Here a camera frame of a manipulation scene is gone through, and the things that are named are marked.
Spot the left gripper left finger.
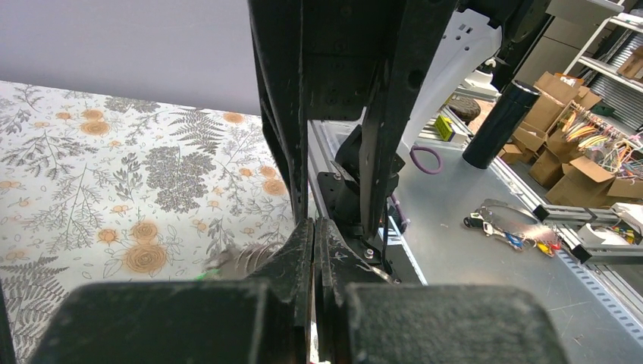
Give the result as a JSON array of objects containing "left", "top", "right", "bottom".
[{"left": 31, "top": 219, "right": 315, "bottom": 363}]

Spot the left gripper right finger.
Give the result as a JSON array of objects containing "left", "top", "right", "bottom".
[{"left": 314, "top": 218, "right": 568, "bottom": 363}]

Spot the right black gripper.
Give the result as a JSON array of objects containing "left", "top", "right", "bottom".
[{"left": 248, "top": 1, "right": 457, "bottom": 240}]

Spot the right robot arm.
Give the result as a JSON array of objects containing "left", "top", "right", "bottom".
[{"left": 248, "top": 1, "right": 549, "bottom": 239}]

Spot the green tag key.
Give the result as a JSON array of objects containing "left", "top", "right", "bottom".
[{"left": 196, "top": 269, "right": 221, "bottom": 281}]

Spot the green yellow small box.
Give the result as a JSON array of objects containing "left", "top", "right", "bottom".
[{"left": 434, "top": 115, "right": 468, "bottom": 144}]

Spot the key bunch on bench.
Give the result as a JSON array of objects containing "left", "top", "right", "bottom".
[{"left": 463, "top": 199, "right": 563, "bottom": 257}]

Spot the black cylinder bottle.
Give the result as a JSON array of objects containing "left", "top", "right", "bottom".
[{"left": 463, "top": 80, "right": 541, "bottom": 169}]

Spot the floral table mat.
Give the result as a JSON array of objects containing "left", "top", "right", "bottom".
[{"left": 1, "top": 81, "right": 295, "bottom": 363}]

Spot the cardboard boxes pile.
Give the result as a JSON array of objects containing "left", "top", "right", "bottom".
[{"left": 499, "top": 71, "right": 642, "bottom": 208}]

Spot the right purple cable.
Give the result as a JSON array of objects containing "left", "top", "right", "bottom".
[{"left": 409, "top": 146, "right": 444, "bottom": 176}]

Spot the aluminium extrusion frame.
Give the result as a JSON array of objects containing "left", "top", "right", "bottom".
[{"left": 533, "top": 202, "right": 642, "bottom": 265}]

